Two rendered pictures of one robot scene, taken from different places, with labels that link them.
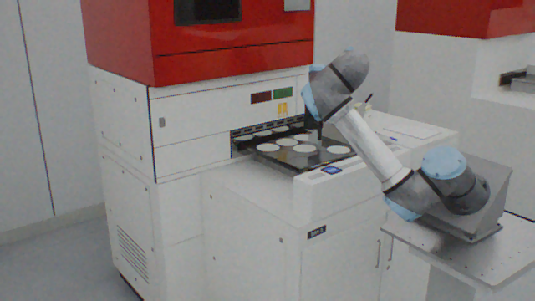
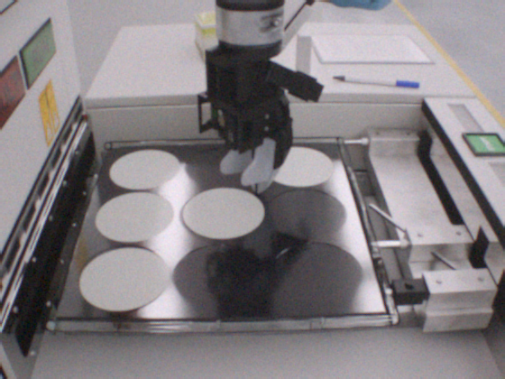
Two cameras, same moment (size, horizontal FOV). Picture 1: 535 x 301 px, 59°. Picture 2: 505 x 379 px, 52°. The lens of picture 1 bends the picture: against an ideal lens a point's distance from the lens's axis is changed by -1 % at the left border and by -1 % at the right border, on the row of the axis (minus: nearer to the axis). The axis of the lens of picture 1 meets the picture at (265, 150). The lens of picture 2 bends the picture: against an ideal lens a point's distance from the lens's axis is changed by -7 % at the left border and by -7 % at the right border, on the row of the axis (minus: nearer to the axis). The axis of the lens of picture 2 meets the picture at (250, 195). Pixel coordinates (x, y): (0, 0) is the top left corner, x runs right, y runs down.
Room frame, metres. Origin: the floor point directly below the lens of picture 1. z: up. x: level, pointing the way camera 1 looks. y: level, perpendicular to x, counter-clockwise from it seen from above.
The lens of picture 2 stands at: (1.60, 0.26, 1.33)
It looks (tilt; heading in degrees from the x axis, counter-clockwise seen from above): 36 degrees down; 306
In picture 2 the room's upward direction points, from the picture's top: straight up
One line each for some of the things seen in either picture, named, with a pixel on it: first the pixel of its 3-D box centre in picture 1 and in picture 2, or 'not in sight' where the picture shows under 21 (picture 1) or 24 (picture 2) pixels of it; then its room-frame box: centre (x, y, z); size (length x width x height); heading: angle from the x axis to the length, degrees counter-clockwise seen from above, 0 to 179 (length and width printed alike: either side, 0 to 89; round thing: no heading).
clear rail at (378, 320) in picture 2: (271, 158); (221, 327); (1.85, -0.02, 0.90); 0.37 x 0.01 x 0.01; 38
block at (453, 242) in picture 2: not in sight; (437, 242); (1.72, -0.28, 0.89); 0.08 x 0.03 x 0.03; 38
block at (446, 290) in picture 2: not in sight; (457, 288); (1.67, -0.22, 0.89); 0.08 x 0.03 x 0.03; 38
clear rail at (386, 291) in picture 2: (333, 160); (362, 213); (1.82, -0.28, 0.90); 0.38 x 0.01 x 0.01; 128
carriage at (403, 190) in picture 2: not in sight; (417, 222); (1.77, -0.34, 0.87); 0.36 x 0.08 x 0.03; 128
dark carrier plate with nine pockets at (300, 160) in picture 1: (303, 149); (220, 216); (1.96, -0.17, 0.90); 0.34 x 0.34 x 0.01; 38
